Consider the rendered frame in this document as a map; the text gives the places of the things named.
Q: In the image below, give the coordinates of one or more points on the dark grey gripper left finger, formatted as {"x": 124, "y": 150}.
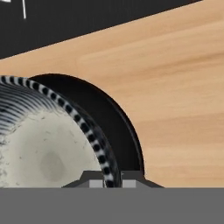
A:
{"x": 89, "y": 176}

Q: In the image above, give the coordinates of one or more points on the black and white striped bowl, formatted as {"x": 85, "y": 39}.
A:
{"x": 49, "y": 140}

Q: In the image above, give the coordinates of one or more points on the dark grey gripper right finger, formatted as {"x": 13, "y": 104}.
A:
{"x": 132, "y": 176}

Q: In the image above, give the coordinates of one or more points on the dark cupboard front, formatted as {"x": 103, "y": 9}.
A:
{"x": 87, "y": 14}

